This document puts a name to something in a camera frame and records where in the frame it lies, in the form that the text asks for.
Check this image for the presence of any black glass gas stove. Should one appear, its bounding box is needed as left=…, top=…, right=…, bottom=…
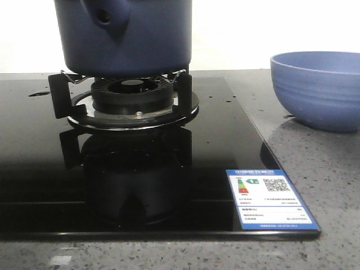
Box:
left=1, top=78, right=320, bottom=241

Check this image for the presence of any black round gas burner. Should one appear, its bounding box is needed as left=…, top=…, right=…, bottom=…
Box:
left=91, top=78, right=174, bottom=115

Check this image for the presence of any light blue ribbed bowl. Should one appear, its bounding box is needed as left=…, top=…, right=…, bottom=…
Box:
left=271, top=51, right=359, bottom=132

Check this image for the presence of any dark blue cooking pot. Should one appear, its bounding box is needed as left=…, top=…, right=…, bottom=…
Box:
left=55, top=1, right=192, bottom=77

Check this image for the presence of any blue white energy label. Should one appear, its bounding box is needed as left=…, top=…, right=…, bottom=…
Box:
left=226, top=169, right=320, bottom=231

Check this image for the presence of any black metal pot support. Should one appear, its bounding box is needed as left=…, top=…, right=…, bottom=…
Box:
left=48, top=70, right=199, bottom=131

